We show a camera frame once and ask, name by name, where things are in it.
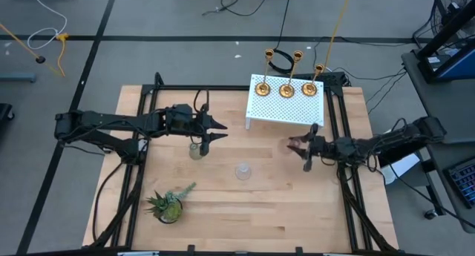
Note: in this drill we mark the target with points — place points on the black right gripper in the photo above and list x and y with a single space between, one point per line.
334 150

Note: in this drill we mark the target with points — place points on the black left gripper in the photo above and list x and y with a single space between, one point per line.
185 122

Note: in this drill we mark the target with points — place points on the pink glass vase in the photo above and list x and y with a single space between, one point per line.
284 147

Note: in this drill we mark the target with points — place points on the short gold candle stick holder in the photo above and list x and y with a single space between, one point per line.
309 89

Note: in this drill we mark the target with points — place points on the tall gold candle stick holder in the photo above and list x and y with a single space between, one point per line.
262 89
287 91

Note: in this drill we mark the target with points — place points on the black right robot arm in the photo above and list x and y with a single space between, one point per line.
408 137

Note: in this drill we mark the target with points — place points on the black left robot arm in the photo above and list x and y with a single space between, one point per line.
111 120

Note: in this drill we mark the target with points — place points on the white perforated metal shelf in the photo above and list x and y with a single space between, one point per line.
285 109

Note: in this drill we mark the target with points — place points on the black power strip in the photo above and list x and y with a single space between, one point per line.
335 79

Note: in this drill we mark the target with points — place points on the potted green succulent plant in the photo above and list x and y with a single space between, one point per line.
168 209

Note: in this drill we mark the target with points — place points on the dark grey desk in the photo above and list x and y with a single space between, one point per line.
438 100

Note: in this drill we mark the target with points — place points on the black caster wheel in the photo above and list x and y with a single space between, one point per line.
430 213

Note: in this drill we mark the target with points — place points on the black keyboard coloured keys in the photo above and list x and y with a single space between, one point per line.
465 182

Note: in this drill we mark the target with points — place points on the blue black computer case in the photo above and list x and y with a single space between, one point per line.
460 65

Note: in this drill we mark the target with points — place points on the black floor fan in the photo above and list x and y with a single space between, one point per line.
447 5

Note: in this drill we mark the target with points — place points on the grey table foot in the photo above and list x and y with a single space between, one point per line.
16 77

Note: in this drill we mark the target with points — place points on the black floor object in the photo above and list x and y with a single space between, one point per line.
4 113

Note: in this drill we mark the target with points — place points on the black aluminium table frame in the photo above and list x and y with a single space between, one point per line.
193 87

